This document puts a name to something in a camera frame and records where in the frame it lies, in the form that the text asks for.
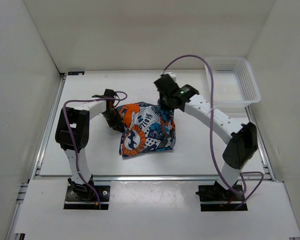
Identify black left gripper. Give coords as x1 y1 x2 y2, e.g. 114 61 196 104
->
101 108 124 133

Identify colourful patterned shorts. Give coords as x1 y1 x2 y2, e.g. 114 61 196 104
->
117 101 176 158

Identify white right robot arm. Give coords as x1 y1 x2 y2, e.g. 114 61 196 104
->
154 74 258 200

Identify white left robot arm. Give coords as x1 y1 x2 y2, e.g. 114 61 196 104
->
55 89 128 200

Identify white perforated plastic basket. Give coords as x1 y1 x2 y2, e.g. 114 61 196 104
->
205 56 261 109

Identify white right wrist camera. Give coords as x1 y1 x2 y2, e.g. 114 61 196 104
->
160 72 177 83

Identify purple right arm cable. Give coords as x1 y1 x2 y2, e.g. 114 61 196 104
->
163 54 265 211

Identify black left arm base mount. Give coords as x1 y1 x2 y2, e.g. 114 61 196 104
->
63 185 111 211

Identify aluminium left frame rail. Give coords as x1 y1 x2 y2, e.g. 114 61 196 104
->
5 73 67 240

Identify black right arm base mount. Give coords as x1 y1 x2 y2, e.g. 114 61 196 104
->
195 185 248 212

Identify aluminium right frame rail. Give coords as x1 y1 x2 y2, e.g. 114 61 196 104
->
244 104 300 240

